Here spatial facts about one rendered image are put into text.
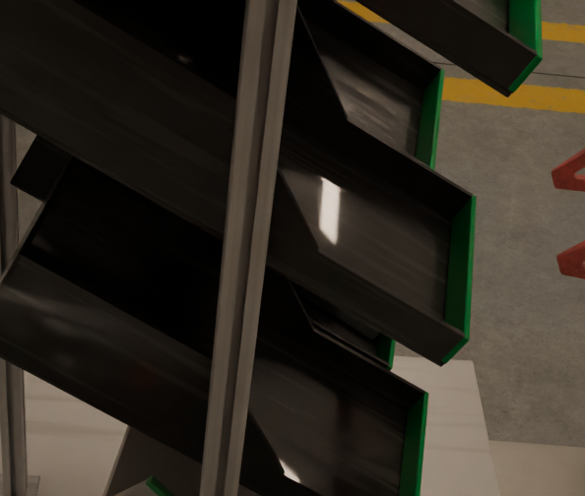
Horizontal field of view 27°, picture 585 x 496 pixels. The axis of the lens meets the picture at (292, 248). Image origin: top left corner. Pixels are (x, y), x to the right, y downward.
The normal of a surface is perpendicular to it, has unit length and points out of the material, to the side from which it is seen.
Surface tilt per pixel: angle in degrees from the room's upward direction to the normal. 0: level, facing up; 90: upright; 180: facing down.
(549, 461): 0
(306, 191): 25
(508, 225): 0
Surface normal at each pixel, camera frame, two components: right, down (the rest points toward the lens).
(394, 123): 0.51, -0.64
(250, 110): 0.03, 0.61
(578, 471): 0.11, -0.79
